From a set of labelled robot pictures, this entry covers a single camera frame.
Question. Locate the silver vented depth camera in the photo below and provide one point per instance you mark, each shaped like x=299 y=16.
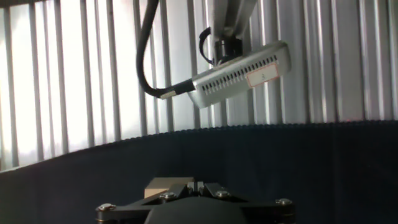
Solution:
x=236 y=77

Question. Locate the small light wooden block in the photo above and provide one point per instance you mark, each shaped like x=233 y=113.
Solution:
x=161 y=185

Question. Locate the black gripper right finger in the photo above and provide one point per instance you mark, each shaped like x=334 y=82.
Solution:
x=264 y=210

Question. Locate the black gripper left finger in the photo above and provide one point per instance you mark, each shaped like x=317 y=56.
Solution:
x=133 y=210

